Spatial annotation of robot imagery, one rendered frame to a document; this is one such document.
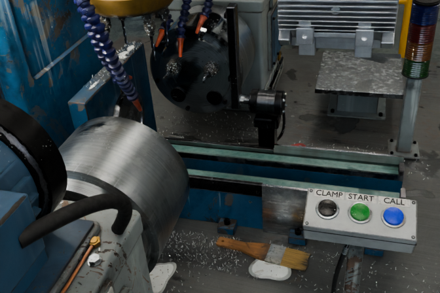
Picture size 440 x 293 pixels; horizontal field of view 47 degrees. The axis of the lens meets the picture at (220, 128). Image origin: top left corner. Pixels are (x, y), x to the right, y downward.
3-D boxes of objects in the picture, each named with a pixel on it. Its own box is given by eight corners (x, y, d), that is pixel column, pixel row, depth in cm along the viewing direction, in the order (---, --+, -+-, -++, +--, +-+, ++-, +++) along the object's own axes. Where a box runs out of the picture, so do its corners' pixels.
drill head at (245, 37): (144, 127, 135) (129, 38, 121) (191, 60, 168) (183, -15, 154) (236, 135, 128) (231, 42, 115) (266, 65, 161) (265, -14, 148)
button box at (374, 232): (302, 239, 84) (302, 225, 80) (308, 200, 88) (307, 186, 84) (412, 254, 80) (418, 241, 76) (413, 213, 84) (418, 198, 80)
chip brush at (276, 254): (213, 250, 111) (213, 247, 111) (221, 234, 115) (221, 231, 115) (306, 273, 104) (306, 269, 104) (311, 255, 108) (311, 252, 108)
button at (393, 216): (382, 227, 79) (383, 222, 78) (383, 210, 81) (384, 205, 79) (402, 230, 78) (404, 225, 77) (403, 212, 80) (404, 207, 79)
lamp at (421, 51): (404, 61, 122) (407, 44, 119) (404, 51, 126) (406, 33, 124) (431, 63, 120) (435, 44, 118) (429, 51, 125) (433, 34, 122)
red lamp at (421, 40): (407, 44, 119) (410, 25, 117) (406, 33, 124) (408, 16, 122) (435, 44, 118) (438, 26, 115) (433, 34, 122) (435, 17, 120)
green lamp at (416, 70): (402, 78, 124) (404, 61, 122) (401, 67, 129) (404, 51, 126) (428, 80, 122) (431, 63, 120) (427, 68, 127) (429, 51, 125)
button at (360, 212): (349, 223, 80) (349, 218, 79) (350, 206, 82) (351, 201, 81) (368, 225, 80) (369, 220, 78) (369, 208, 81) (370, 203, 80)
